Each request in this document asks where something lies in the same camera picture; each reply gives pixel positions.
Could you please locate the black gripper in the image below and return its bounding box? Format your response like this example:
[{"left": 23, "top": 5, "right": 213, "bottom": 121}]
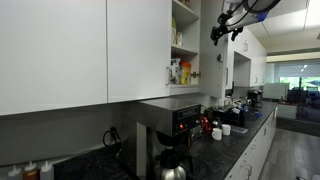
[{"left": 209, "top": 12, "right": 245, "bottom": 47}]

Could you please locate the white upper cabinet bank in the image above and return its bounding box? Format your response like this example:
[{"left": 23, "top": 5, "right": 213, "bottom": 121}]
[{"left": 229, "top": 27, "right": 269, "bottom": 89}]

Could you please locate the white cabinet shelf unit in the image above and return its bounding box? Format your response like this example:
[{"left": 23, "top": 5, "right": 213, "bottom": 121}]
[{"left": 170, "top": 0, "right": 203, "bottom": 98}]

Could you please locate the white lower cabinet row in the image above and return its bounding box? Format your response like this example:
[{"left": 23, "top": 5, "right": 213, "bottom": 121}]
[{"left": 224, "top": 105, "right": 280, "bottom": 180}]

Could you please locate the wide white upper cabinet door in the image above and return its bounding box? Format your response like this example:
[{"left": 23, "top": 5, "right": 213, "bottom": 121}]
[{"left": 0, "top": 0, "right": 109, "bottom": 117}]

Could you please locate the small clear jar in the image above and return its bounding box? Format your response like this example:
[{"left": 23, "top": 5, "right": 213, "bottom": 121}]
[{"left": 176, "top": 31, "right": 184, "bottom": 47}]

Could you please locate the yellow green box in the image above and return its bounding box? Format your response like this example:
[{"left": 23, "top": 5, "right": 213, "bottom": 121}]
[{"left": 171, "top": 16, "right": 178, "bottom": 45}]

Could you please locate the yellow canister orange lid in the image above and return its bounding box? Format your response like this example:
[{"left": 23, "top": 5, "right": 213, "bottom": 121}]
[{"left": 179, "top": 61, "right": 192, "bottom": 86}]

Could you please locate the black coffee machine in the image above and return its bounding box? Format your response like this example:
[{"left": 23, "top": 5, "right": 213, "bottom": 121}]
[{"left": 246, "top": 88, "right": 265, "bottom": 109}]

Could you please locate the white panel board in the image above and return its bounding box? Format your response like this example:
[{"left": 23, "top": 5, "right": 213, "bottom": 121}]
[{"left": 262, "top": 82, "right": 291, "bottom": 101}]

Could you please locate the black countertop organizer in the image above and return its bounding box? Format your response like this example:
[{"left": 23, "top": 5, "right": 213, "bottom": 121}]
[{"left": 211, "top": 104, "right": 250, "bottom": 128}]

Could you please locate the white ceramic mug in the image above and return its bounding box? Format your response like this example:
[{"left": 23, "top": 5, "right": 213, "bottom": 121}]
[
  {"left": 211, "top": 127, "right": 223, "bottom": 142},
  {"left": 221, "top": 123, "right": 232, "bottom": 137}
]

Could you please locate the clear plastic container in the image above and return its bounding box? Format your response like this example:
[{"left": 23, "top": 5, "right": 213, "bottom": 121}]
[{"left": 230, "top": 124, "right": 249, "bottom": 135}]

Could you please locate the black steel coffee maker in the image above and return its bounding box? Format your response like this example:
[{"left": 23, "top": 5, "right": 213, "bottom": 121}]
[{"left": 121, "top": 97, "right": 203, "bottom": 180}]

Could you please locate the steel coffee carafe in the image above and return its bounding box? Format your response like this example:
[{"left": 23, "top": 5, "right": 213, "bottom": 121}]
[{"left": 153, "top": 147, "right": 188, "bottom": 180}]

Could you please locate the white squeeze bottle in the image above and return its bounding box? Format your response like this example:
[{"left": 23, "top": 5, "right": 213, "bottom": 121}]
[
  {"left": 6, "top": 164, "right": 23, "bottom": 180},
  {"left": 39, "top": 160, "right": 55, "bottom": 180}
]

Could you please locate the brown squeeze bottle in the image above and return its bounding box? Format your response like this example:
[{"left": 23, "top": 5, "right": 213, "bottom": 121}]
[{"left": 22, "top": 160, "right": 41, "bottom": 180}]

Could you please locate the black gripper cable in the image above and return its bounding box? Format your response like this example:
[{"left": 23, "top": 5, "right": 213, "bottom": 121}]
[{"left": 224, "top": 0, "right": 282, "bottom": 28}]

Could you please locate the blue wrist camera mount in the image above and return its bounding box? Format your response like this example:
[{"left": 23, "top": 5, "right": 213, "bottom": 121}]
[{"left": 256, "top": 12, "right": 270, "bottom": 23}]

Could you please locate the black power cable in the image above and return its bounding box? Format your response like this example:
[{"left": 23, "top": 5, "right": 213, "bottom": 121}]
[{"left": 101, "top": 126, "right": 123, "bottom": 158}]

